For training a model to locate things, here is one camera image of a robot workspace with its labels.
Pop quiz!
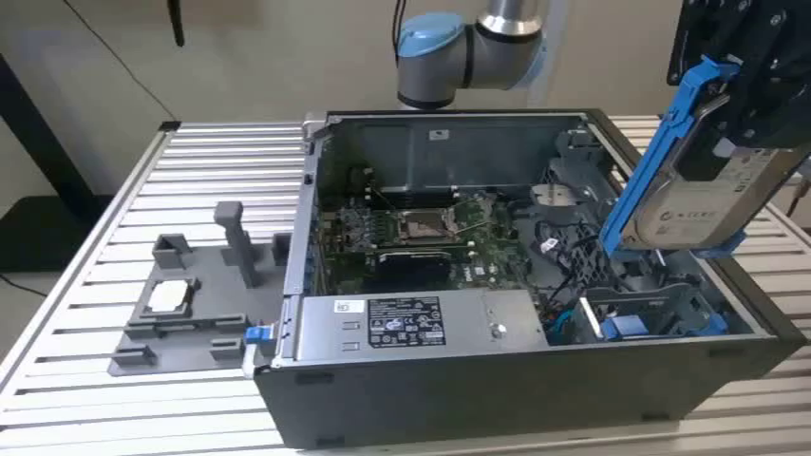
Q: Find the hard disk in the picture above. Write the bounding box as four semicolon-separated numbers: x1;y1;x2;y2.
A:
599;313;730;341
598;54;811;260

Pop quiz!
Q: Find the blue and red wire bundle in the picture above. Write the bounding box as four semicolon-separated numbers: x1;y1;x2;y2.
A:
542;301;582;346

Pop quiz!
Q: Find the grey drive cage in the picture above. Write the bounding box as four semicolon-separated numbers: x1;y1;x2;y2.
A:
544;127;628;224

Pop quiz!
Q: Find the silver CPU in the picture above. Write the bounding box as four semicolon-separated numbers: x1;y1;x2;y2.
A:
143;279;191;313

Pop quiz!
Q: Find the grey parts rack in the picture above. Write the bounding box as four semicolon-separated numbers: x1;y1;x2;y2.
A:
107;200;292;379

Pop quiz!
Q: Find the open dark grey PC case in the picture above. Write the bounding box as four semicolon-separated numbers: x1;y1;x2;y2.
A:
243;107;811;450

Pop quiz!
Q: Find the silver fan bracket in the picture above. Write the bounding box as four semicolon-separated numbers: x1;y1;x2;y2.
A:
530;182;596;210

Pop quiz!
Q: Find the metal socket cover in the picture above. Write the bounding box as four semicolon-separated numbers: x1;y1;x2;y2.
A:
452;191;502;230

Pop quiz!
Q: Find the green motherboard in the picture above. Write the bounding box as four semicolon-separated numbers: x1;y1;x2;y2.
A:
316;187;544;298

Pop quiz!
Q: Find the thin metal locking lever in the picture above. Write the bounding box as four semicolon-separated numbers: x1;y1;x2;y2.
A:
370;184;407;215

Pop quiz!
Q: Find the black hanging strap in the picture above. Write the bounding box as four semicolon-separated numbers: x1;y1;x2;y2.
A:
164;0;187;48

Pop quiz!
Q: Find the CPU socket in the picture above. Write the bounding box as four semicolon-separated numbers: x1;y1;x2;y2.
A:
395;208;458;246

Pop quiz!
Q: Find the black wire with white connector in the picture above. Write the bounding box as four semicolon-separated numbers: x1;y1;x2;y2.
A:
531;218;603;305

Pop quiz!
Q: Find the silver power supply unit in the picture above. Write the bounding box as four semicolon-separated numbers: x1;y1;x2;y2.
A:
294;289;550;362

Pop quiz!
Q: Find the black desk leg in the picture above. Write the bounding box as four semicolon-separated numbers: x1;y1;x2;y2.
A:
0;51;115;275

